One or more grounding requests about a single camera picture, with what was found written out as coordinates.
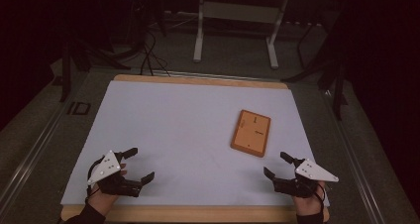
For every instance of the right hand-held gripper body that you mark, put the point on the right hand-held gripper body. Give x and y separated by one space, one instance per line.
313 172

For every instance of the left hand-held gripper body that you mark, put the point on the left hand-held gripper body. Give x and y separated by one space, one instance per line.
109 166

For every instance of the orange wooden box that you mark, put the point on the orange wooden box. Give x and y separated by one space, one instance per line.
251 133

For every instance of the person's right hand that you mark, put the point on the person's right hand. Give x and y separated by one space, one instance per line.
308 205

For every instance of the person's left hand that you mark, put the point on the person's left hand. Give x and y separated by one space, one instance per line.
100 201

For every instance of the white table mat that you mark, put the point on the white table mat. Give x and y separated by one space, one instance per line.
185 134

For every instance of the wooden table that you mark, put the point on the wooden table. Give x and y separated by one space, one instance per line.
198 214

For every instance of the black metal stand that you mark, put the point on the black metal stand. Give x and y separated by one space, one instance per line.
66 72
336 85

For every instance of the aluminium floor rail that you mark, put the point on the aluminium floor rail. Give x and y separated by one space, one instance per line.
26 164
356 158

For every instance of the black floor bracket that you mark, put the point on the black floor bracket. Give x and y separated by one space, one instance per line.
79 108

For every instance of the white metal desk frame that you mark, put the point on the white metal desk frame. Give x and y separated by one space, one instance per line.
237 12

